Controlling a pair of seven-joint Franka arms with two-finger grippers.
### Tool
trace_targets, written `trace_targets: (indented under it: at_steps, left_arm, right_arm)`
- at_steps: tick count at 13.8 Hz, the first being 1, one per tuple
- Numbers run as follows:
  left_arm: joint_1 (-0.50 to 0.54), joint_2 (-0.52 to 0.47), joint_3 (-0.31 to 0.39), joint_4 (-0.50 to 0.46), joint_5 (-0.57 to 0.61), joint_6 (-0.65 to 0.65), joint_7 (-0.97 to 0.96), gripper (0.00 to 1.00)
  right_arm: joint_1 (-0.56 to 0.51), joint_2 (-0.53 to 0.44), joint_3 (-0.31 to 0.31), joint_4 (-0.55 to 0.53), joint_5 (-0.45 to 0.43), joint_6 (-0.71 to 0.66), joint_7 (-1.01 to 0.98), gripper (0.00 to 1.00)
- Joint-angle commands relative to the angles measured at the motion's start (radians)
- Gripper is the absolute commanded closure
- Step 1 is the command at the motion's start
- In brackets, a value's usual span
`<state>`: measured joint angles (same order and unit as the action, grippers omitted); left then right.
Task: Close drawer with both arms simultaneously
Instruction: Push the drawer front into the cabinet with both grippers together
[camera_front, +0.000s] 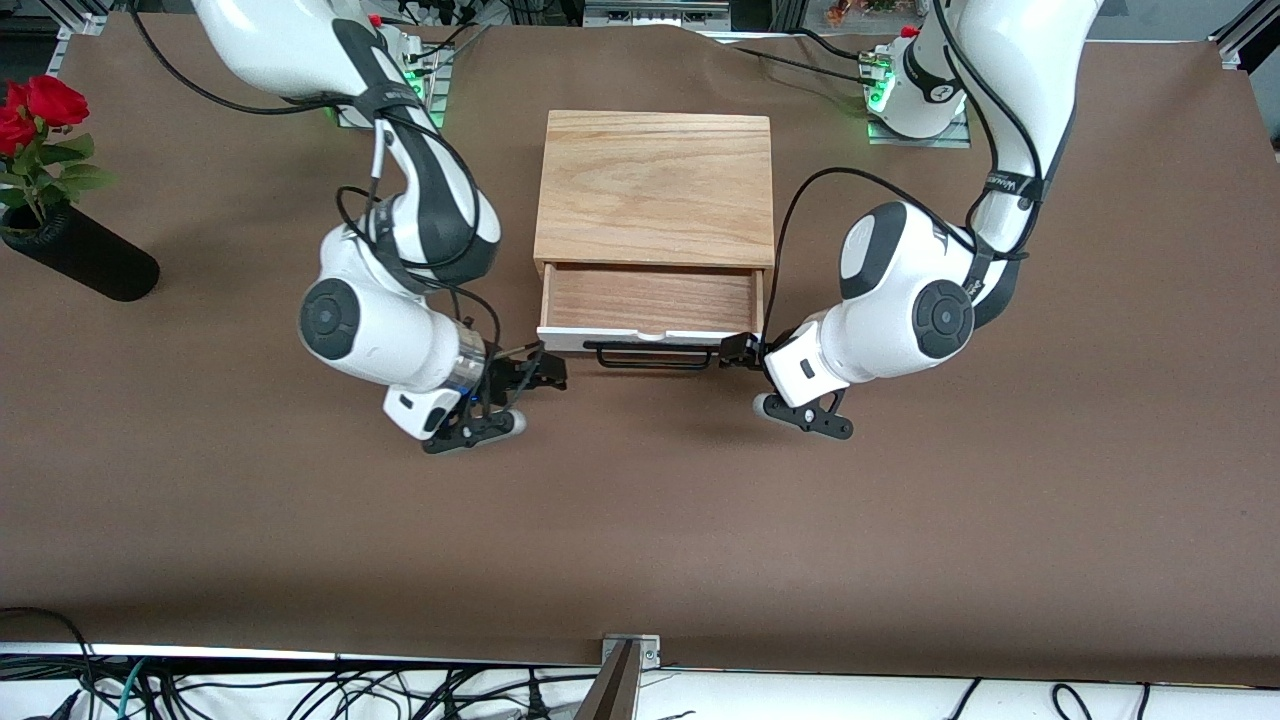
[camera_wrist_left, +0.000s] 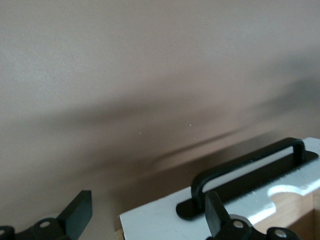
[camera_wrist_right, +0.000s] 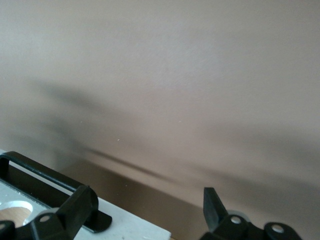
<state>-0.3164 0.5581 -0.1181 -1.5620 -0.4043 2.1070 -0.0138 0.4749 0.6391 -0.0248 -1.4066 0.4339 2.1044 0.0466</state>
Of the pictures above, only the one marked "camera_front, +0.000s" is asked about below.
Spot black metal drawer handle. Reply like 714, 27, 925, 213
583, 341, 729, 373

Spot white-fronted wooden drawer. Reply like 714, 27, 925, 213
537, 262, 768, 359

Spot wooden drawer cabinet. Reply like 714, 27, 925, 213
533, 110, 778, 283

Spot brown table cover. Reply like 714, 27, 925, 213
0, 12, 1280, 691

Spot grey metal background device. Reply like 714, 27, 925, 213
583, 0, 733, 32

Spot orange background flowers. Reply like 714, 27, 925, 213
824, 0, 903, 29

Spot black cylindrical vase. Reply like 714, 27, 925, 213
0, 203, 162, 303

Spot small red artificial rose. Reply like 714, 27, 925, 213
0, 83, 41, 211

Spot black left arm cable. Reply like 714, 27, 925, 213
768, 0, 1046, 346

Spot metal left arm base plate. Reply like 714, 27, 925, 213
866, 105, 972, 149

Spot long black table cable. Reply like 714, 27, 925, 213
738, 45, 881, 83

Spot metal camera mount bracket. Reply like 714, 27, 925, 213
602, 633, 662, 670

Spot tangled black cable bundle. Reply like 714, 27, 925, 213
0, 655, 601, 720

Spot short black table cable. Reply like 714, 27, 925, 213
795, 27, 881, 66

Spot aluminium camera pole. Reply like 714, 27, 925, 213
572, 640, 641, 720

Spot teal cable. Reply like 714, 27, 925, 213
113, 657, 153, 720

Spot black looping cable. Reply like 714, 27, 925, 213
0, 605, 99, 701

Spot aluminium frame profile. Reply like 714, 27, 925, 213
1208, 0, 1280, 73
38, 0, 113, 46

